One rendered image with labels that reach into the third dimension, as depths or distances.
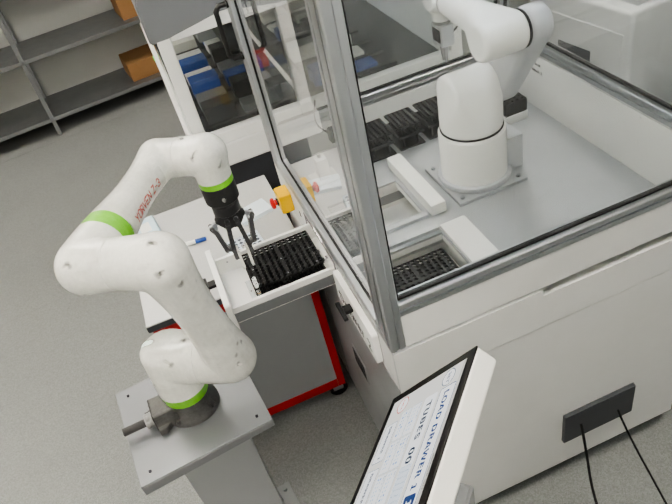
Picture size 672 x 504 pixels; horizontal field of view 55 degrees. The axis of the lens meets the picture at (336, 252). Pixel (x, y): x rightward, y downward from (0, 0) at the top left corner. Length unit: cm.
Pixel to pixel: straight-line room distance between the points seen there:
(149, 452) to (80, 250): 64
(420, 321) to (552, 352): 50
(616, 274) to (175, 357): 115
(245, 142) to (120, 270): 143
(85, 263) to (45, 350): 223
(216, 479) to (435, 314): 80
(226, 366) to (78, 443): 156
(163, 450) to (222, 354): 36
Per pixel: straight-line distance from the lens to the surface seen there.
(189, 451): 174
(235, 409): 178
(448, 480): 110
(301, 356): 244
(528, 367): 189
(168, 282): 129
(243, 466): 194
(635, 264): 186
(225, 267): 208
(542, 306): 174
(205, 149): 162
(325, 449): 259
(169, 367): 164
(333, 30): 110
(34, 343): 364
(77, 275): 136
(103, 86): 577
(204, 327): 145
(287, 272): 192
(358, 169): 122
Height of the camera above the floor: 214
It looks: 40 degrees down
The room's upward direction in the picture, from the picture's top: 14 degrees counter-clockwise
